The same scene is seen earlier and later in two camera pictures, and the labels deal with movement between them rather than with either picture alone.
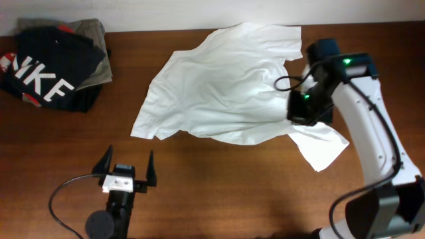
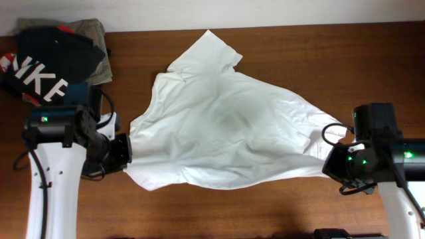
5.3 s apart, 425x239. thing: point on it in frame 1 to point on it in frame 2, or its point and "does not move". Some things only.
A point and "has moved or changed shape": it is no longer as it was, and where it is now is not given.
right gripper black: (297, 115) to (331, 164)
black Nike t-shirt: (49, 64) does not move
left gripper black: (141, 185) to (125, 153)
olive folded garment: (91, 29) does not move
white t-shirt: (231, 86) has moved or changed shape
